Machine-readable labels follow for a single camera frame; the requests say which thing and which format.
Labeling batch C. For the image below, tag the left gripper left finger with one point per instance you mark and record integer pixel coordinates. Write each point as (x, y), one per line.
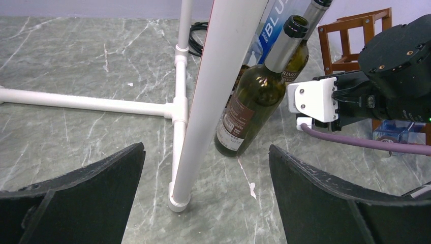
(91, 204)

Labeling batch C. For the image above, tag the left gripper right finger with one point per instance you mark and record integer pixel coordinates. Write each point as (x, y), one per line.
(318, 207)

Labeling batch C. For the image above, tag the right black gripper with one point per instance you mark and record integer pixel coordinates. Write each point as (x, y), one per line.
(357, 98)

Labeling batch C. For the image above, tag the dark green wine bottle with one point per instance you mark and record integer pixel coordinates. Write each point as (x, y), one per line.
(259, 92)

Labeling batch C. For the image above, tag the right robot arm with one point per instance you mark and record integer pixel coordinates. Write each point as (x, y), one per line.
(392, 81)

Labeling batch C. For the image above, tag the brown wooden wine rack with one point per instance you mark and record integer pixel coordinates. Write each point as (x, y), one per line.
(343, 40)

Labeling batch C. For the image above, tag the blue clear bottle lying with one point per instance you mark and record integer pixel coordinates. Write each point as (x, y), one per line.
(402, 132)

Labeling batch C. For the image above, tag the green wine bottle silver neck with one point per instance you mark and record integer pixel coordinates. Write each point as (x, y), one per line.
(313, 14)

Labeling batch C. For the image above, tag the clear square liquor bottle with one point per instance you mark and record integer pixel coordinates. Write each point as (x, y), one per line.
(240, 73)

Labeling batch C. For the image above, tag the tall blue liquid bottle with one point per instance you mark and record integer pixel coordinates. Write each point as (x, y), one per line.
(271, 24)

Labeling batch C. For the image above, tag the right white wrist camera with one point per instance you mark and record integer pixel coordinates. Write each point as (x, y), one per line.
(314, 100)

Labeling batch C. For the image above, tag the white PVC pipe frame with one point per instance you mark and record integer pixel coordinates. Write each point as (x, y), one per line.
(232, 25)

